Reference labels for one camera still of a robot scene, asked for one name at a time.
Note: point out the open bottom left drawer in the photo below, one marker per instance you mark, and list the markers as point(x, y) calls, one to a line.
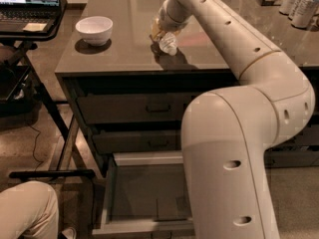
point(145, 198)

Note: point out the clear plastic water bottle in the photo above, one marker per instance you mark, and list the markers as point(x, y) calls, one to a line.
point(168, 43)

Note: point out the grey drawer cabinet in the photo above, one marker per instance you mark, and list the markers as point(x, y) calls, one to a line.
point(132, 63)

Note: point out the bottom right grey drawer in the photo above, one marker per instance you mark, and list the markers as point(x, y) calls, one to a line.
point(284, 159)

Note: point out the grey drawer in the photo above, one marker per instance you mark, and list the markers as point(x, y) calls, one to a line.
point(284, 159)
point(133, 107)
point(137, 141)

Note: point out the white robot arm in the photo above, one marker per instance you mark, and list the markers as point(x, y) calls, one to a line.
point(225, 132)

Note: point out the middle left grey drawer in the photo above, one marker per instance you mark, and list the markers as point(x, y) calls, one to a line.
point(137, 141)

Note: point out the white shoe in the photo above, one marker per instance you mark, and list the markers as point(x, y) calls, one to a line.
point(68, 233)

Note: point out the yellow sticky note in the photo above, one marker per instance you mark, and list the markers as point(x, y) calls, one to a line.
point(34, 27)

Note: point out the person's beige trouser leg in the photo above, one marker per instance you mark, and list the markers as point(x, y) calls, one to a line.
point(30, 210)

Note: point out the open laptop computer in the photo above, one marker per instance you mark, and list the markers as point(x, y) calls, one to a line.
point(16, 14)

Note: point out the top left grey drawer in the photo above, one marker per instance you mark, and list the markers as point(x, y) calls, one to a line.
point(133, 107)

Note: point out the white ceramic bowl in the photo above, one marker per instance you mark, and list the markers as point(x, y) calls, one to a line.
point(95, 30)

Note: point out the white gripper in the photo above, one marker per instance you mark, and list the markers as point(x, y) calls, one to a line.
point(164, 20)

